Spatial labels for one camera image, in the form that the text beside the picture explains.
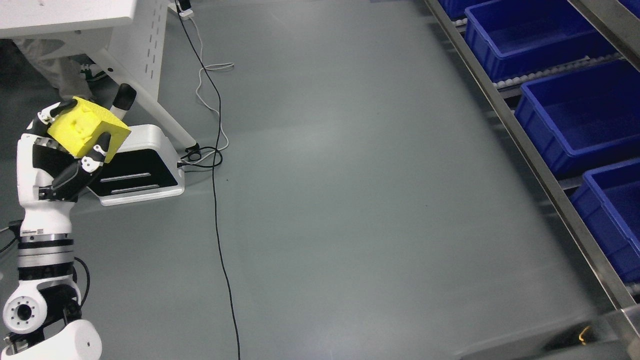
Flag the blue plastic bin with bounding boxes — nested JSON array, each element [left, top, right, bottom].
[[464, 0, 615, 83], [514, 60, 640, 180], [570, 158, 640, 284], [438, 0, 487, 19]]

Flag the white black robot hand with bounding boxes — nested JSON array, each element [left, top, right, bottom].
[[16, 83, 137, 230]]

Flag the person leg grey trousers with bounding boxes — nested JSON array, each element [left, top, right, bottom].
[[13, 38, 107, 102]]

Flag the dented yellow foam block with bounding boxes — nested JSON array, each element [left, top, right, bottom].
[[46, 96, 131, 164]]

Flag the metal shelf rack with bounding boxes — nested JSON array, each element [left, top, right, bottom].
[[423, 0, 640, 360]]

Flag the white black floor device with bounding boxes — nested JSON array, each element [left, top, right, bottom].
[[89, 124, 186, 207]]

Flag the black cable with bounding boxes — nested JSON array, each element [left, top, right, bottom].
[[176, 0, 242, 360]]

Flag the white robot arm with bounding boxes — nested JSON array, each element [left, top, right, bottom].
[[1, 218, 103, 360]]

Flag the white cable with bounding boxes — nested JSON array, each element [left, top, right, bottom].
[[189, 15, 235, 151]]

